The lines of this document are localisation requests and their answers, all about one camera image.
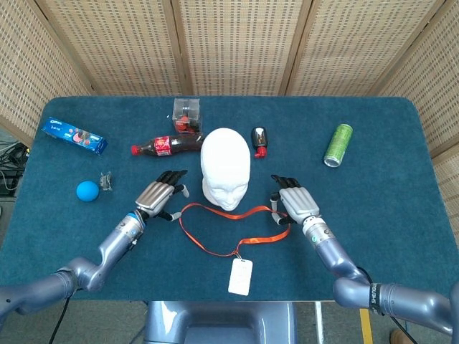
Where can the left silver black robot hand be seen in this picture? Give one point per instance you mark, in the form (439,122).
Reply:
(154,197)

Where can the woven folding screen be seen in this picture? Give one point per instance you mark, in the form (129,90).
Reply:
(233,43)

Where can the blue cookie box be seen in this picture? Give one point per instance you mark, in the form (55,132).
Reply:
(71,134)

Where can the black and red small gadget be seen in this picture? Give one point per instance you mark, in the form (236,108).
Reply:
(259,138)

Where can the blue table cloth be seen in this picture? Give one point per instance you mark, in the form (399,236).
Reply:
(376,200)

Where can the blue ball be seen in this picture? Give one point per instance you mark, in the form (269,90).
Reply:
(87,191)

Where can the clear plastic box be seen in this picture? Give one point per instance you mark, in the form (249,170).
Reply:
(186,114)

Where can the green drink can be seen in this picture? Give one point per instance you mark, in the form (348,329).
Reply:
(339,145)

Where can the white badge card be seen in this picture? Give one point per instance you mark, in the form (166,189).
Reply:
(240,277)

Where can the cola bottle with red cap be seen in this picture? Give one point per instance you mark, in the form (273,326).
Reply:
(161,146)

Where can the white table leg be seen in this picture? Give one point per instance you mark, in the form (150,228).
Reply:
(319,322)

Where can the grey-blue robot torso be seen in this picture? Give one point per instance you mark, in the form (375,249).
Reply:
(222,322)

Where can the small metal clip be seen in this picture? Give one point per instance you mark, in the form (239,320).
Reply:
(106,181)

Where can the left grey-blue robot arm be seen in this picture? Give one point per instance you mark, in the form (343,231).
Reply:
(107,251)

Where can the brown shoe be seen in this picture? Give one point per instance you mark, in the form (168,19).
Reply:
(399,337)

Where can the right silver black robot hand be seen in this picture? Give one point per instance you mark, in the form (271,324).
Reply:
(299,202)

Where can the white mannequin head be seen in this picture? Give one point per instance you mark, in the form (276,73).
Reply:
(225,161)

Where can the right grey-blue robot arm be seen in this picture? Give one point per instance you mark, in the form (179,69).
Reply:
(333,251)

